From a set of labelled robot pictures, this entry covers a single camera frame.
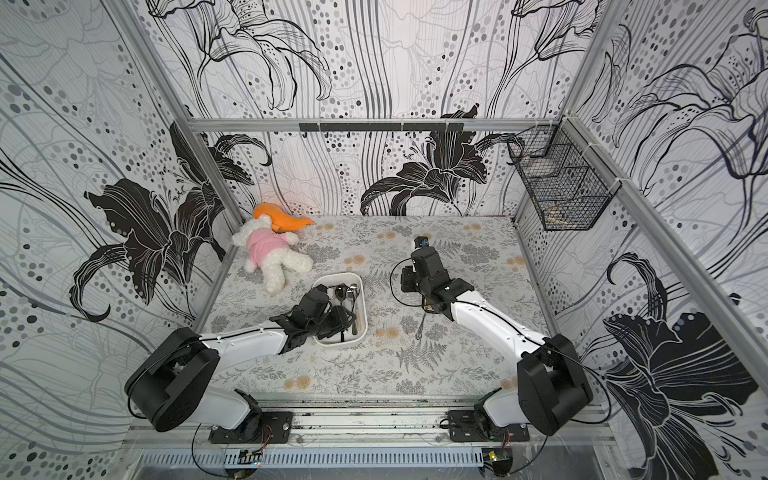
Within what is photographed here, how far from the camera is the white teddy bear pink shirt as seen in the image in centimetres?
100

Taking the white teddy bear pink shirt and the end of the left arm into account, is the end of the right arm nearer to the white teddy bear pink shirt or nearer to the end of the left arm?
the end of the left arm

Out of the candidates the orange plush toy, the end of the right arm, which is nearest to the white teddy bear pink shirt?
the orange plush toy

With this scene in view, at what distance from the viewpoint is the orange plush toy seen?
3.67 feet

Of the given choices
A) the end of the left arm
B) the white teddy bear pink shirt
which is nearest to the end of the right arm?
the end of the left arm

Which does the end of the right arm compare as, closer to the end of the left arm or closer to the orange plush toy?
the end of the left arm

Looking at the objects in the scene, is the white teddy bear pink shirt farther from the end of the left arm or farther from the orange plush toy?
the end of the left arm

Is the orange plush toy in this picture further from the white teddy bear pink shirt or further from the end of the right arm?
the end of the right arm

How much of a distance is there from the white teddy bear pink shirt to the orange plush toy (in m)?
0.03
